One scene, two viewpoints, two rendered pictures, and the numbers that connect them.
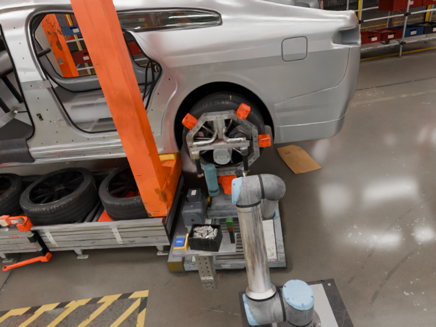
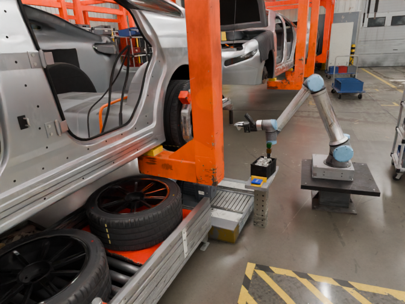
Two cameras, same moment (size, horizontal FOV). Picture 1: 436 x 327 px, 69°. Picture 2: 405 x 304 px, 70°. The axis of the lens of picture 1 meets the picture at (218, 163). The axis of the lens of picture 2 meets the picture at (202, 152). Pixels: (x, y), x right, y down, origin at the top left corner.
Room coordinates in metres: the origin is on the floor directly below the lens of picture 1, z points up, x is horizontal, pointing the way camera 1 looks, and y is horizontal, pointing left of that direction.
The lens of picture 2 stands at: (1.37, 2.34, 1.48)
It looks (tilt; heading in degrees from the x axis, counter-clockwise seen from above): 21 degrees down; 287
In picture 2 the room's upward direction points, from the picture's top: 3 degrees counter-clockwise
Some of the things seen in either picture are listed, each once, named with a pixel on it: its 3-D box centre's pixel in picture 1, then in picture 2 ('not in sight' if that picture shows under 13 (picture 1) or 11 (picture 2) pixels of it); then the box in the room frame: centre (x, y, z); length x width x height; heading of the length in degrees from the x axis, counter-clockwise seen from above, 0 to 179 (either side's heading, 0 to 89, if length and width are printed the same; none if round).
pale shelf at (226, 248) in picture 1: (204, 244); (263, 176); (1.53, 0.19, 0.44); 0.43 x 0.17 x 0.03; 80
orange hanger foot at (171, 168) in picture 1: (165, 165); (169, 153); (2.22, 0.44, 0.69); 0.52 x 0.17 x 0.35; 170
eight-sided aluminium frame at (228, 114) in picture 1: (223, 145); (199, 117); (2.12, -0.07, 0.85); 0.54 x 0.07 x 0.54; 80
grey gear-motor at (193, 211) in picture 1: (197, 208); (192, 192); (2.13, 0.25, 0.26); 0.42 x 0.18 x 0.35; 170
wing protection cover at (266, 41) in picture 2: not in sight; (262, 46); (1.84, -3.10, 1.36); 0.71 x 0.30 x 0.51; 80
